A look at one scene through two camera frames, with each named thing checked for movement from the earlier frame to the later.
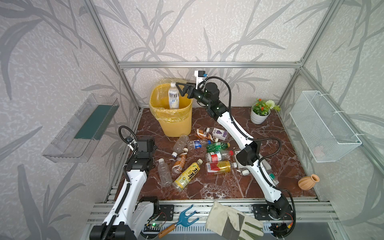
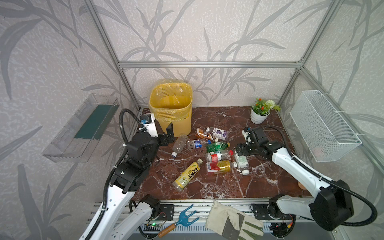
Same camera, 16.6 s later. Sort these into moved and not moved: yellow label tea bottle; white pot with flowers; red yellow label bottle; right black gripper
Moved: right black gripper
Not moved: red yellow label bottle; yellow label tea bottle; white pot with flowers
